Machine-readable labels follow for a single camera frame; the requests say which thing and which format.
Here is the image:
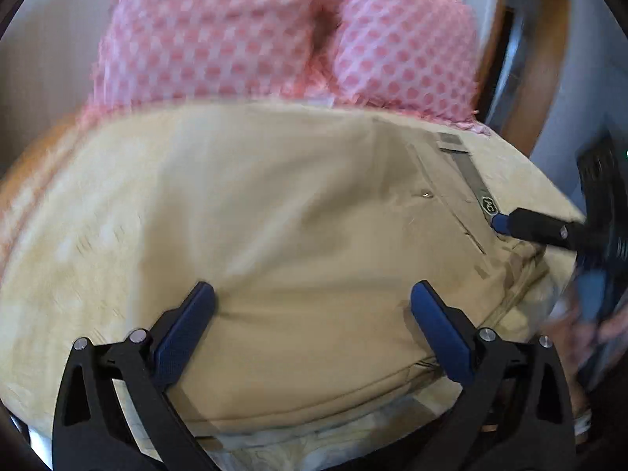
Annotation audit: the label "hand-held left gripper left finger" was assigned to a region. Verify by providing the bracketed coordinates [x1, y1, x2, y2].
[51, 281, 221, 471]

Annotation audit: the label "pink checkered blanket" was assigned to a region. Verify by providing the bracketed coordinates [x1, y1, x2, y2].
[0, 0, 491, 276]

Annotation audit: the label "wooden furniture frame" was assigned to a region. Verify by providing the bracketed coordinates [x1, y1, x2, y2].
[478, 0, 572, 158]

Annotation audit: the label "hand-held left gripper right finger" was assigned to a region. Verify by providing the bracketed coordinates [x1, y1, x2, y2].
[410, 279, 576, 471]

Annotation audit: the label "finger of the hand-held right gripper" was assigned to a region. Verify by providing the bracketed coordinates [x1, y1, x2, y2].
[492, 207, 606, 251]

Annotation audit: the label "beige pants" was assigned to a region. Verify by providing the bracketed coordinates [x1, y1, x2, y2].
[0, 103, 590, 471]

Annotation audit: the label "person's right hand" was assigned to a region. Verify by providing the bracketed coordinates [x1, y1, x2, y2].
[542, 304, 628, 393]

